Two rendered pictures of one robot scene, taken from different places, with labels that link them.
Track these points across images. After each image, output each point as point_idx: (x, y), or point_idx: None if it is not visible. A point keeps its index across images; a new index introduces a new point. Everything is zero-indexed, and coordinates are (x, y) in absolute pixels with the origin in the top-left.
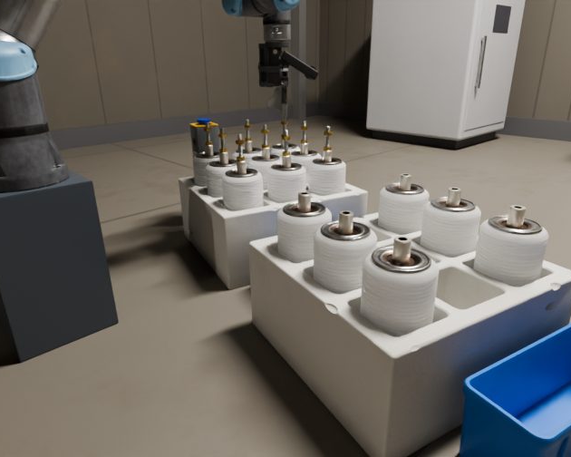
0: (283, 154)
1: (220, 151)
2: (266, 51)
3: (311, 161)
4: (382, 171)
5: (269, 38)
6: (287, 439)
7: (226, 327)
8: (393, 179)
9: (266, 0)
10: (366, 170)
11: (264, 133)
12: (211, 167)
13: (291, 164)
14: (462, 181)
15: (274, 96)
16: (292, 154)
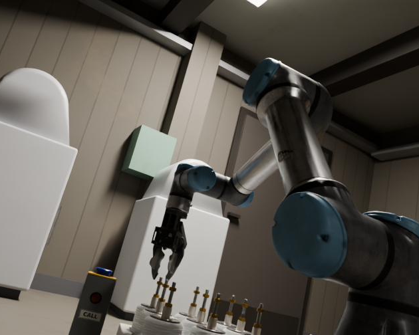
0: (243, 320)
1: (215, 317)
2: (177, 218)
3: (222, 325)
4: (30, 326)
5: (185, 210)
6: None
7: None
8: (59, 334)
9: (243, 197)
10: (15, 326)
11: (207, 298)
12: (220, 334)
13: (233, 328)
14: (102, 334)
15: (171, 258)
16: (193, 317)
